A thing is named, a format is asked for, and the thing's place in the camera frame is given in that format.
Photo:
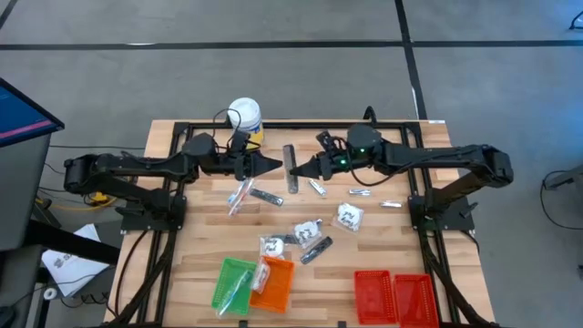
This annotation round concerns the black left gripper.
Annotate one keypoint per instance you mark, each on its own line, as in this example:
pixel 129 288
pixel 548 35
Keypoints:
pixel 232 165

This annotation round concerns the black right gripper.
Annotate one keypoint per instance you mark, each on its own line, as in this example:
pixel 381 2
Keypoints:
pixel 336 166

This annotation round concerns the blue toothbrush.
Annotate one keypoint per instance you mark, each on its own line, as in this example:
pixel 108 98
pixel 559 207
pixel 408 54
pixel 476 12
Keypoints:
pixel 246 186
pixel 234 291

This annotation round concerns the black packaged comb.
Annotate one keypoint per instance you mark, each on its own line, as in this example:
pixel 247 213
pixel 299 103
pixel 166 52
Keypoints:
pixel 316 250
pixel 290 157
pixel 266 197
pixel 289 238

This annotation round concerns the clear bag with white cotton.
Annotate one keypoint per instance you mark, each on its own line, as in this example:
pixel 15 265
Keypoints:
pixel 307 232
pixel 260 278
pixel 273 248
pixel 350 218

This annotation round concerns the orange plastic basket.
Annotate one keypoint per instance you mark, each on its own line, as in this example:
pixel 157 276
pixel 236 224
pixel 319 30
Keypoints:
pixel 278 291

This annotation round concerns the green plastic basket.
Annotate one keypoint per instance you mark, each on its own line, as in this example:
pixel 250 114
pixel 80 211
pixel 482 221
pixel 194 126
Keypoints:
pixel 223 291

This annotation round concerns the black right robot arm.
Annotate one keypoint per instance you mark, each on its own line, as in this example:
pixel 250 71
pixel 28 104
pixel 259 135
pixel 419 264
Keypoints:
pixel 432 157

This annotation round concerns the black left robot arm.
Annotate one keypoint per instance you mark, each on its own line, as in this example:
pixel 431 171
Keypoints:
pixel 136 164

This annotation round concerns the white-lidded yellow wipes canister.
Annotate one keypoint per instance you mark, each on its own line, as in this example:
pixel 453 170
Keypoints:
pixel 246 114

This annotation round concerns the white label sticker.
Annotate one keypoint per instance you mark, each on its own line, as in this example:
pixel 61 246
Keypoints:
pixel 436 121

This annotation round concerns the red plastic basket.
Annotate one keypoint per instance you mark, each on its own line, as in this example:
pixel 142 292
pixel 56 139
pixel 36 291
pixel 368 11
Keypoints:
pixel 415 303
pixel 375 298

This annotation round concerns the black beam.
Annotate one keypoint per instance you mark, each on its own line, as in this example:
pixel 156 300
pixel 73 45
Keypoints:
pixel 68 241

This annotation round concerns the white paper sheet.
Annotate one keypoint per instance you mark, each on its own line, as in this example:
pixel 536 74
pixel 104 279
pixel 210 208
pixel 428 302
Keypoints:
pixel 68 273

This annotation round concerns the grey cabinet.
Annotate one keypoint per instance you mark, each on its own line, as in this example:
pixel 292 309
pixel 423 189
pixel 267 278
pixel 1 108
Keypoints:
pixel 23 191

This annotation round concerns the blue-screen monitor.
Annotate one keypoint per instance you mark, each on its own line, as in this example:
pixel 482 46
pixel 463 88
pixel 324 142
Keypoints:
pixel 23 114

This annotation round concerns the white tape roll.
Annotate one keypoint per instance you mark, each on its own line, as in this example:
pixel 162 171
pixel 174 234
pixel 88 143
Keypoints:
pixel 45 293

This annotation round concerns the dark grey cart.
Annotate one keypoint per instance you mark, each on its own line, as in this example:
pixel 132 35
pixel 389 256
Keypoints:
pixel 18 282

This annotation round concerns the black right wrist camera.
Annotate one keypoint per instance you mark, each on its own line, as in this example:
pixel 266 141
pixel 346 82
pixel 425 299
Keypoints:
pixel 327 142

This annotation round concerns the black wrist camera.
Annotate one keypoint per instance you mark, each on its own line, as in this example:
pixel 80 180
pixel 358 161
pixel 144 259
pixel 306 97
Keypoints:
pixel 327 142
pixel 239 143

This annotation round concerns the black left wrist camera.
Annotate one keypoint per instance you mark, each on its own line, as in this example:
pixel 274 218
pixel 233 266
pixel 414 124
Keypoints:
pixel 239 143

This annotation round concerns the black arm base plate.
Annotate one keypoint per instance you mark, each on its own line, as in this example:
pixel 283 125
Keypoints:
pixel 455 223
pixel 136 223

